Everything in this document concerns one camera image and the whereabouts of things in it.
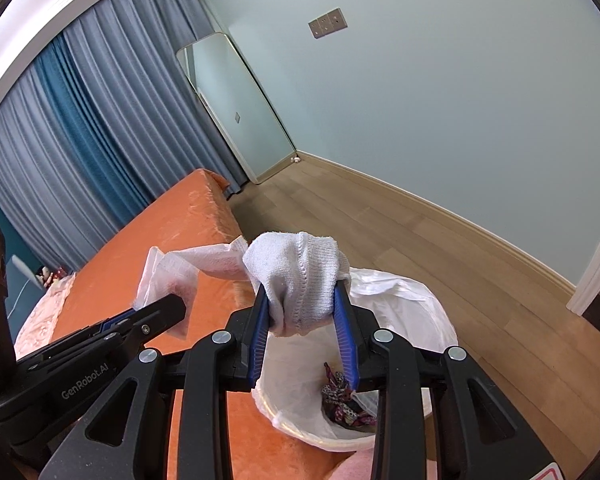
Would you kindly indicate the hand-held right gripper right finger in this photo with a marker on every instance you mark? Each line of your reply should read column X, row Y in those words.
column 345, row 330

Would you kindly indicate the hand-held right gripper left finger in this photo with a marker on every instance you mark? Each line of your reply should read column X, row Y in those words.
column 260, row 330

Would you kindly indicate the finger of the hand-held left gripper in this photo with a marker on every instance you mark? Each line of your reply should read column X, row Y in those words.
column 165, row 312
column 117, row 323

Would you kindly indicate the white tissue wrapper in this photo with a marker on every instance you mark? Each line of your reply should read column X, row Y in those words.
column 180, row 270

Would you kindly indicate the white bin with plastic bag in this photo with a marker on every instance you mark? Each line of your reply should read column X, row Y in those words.
column 300, row 370

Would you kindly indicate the white knitted sock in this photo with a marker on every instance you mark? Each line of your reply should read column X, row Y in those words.
column 300, row 270

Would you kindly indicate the blue padded headboard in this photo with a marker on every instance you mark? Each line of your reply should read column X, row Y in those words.
column 20, row 280

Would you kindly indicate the small bedside items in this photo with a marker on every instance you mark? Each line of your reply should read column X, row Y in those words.
column 50, row 275

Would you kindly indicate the crumpled colourful wrapper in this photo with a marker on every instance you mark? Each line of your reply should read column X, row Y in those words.
column 342, row 410

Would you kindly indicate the orange bed blanket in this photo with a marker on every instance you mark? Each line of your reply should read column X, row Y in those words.
column 180, row 220

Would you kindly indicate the grey curtain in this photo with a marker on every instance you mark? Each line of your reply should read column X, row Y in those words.
column 30, row 170
column 155, row 85

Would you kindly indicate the blue curtain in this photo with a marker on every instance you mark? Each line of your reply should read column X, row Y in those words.
column 90, row 135

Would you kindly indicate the tall standing mirror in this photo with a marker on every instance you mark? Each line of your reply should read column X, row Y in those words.
column 240, row 110

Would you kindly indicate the brown wall switch panel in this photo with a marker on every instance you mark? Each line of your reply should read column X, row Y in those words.
column 328, row 23

